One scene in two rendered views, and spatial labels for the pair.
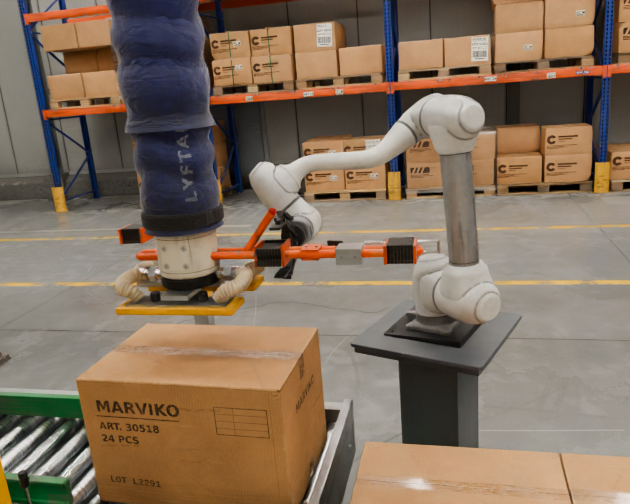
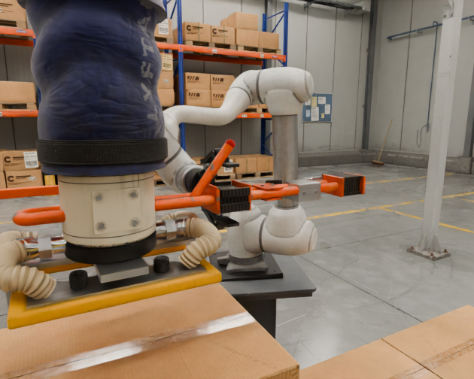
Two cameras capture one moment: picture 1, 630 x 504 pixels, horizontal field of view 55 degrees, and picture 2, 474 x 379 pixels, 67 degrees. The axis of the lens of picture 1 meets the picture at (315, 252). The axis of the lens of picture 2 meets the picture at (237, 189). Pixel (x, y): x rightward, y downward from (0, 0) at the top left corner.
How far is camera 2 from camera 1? 1.21 m
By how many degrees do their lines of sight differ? 41
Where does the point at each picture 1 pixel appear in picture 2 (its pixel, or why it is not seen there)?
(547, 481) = (402, 363)
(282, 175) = (167, 120)
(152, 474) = not seen: outside the picture
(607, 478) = (423, 345)
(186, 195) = (148, 109)
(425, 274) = (247, 221)
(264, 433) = not seen: outside the picture
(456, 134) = (300, 96)
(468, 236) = not seen: hidden behind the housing
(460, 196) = (293, 150)
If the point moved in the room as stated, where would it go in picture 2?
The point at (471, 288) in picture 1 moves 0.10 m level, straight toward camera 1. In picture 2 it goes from (302, 225) to (318, 231)
